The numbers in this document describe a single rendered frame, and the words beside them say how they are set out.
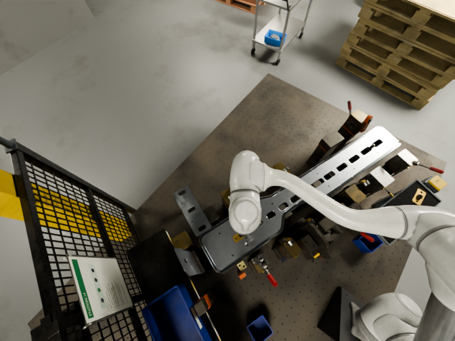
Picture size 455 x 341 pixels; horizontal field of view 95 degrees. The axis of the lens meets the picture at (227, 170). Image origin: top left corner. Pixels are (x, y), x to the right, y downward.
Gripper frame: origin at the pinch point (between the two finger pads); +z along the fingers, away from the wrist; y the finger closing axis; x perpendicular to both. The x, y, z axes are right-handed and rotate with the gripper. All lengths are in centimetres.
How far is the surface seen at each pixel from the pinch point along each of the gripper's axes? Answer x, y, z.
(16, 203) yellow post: 61, 43, -37
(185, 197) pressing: 14.9, 34.2, 14.2
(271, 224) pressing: -17.7, -4.5, 13.8
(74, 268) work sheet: 54, 16, -30
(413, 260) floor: -132, -97, 113
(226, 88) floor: -103, 182, 115
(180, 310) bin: 41.6, -13.1, 10.7
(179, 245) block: 28.7, 11.7, 8.1
